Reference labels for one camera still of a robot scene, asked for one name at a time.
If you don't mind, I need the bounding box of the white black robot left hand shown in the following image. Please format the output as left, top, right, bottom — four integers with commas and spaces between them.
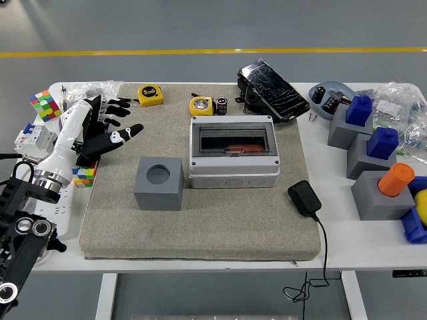
33, 94, 145, 183

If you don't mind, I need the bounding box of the smoky transparent box lid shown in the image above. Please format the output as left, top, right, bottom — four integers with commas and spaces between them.
193, 121, 276, 160

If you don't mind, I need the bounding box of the orange cylinder battery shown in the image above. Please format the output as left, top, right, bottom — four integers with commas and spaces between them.
377, 162, 416, 197
224, 143, 265, 156

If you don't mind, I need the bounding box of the grey electrical junction box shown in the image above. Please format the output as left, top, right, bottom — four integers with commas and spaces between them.
188, 115, 280, 189

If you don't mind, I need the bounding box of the blue square battery block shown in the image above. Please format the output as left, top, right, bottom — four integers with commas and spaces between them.
345, 95, 374, 127
366, 126, 400, 160

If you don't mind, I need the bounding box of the black cloth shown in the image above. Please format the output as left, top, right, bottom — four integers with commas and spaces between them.
72, 111, 109, 167

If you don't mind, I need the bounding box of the white circuit breaker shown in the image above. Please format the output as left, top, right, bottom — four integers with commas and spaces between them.
13, 122, 58, 157

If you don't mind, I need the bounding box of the bright magic cube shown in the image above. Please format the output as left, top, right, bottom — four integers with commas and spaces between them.
72, 162, 99, 189

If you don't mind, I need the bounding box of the pastel magic cube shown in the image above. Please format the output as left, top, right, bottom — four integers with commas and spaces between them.
29, 89, 63, 123

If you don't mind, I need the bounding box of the clear plastic bag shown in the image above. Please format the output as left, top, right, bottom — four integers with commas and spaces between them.
58, 79, 125, 113

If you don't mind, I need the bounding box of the white power strip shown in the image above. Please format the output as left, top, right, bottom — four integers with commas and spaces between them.
31, 156, 78, 241

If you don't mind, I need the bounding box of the large yellow tape measure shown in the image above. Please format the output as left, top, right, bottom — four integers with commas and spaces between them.
137, 84, 165, 107

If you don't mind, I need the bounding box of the grey block with round hole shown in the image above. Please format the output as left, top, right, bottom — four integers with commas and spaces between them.
133, 156, 185, 212

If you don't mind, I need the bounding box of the small yellow tape measure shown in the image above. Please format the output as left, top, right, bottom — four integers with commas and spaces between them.
189, 96, 216, 117

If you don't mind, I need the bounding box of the white table leg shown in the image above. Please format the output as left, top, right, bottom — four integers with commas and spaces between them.
340, 271, 368, 320
95, 272, 117, 320

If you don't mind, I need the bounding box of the grey-brown mat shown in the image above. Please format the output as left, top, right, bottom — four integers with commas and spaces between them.
79, 82, 322, 261

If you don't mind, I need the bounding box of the black panel stand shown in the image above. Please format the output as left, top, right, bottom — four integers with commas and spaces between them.
235, 76, 268, 114

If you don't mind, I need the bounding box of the cracked black panel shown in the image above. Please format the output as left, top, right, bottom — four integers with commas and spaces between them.
238, 59, 311, 121

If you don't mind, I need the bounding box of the black power adapter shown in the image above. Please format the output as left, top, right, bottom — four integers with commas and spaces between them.
287, 180, 323, 217

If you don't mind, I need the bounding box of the grey holder block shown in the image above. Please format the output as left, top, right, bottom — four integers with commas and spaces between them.
346, 133, 398, 181
350, 170, 416, 221
327, 105, 374, 151

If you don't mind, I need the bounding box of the blue-grey tray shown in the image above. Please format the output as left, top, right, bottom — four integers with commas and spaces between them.
308, 79, 358, 121

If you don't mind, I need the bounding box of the clear bag of parts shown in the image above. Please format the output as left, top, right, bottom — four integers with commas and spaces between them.
358, 81, 427, 157

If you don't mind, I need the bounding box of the blue plastic bin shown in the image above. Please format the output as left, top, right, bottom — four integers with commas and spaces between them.
400, 176, 427, 245

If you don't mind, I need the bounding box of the yellow ball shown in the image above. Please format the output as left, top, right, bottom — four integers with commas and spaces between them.
413, 189, 427, 231

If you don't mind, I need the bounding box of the black table control panel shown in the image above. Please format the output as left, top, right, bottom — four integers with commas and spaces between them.
392, 270, 427, 279

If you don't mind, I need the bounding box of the black adapter cord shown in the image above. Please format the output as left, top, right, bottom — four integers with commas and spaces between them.
282, 213, 331, 303

